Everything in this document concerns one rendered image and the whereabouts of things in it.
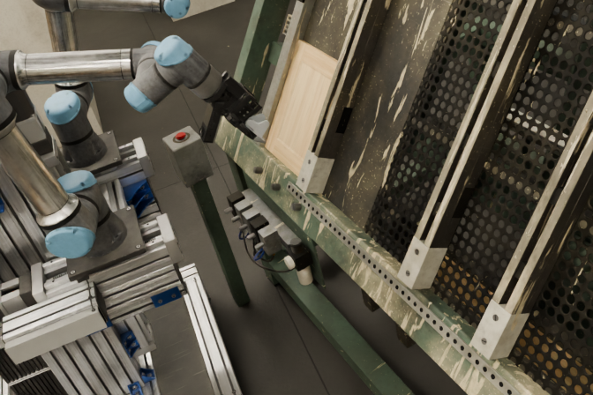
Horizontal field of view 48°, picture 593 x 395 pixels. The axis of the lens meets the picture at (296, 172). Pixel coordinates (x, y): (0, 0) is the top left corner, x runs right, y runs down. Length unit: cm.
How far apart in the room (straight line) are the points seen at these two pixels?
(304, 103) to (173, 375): 117
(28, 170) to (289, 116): 97
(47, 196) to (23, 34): 273
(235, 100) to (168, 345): 143
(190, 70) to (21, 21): 291
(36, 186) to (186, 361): 123
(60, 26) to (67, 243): 82
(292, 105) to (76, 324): 99
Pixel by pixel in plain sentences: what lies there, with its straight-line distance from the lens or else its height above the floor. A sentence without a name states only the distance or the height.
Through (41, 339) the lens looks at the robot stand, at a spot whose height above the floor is 93.
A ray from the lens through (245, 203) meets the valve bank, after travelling 239.
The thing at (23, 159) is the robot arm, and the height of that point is 146.
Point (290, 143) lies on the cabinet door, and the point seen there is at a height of 95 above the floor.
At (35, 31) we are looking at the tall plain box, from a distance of 438.
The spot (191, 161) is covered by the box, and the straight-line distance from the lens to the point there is 253.
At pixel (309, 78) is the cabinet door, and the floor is 115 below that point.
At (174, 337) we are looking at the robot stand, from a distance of 281.
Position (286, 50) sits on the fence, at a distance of 233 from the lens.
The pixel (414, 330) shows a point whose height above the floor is 83.
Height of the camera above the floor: 224
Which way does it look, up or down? 37 degrees down
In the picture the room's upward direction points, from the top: 14 degrees counter-clockwise
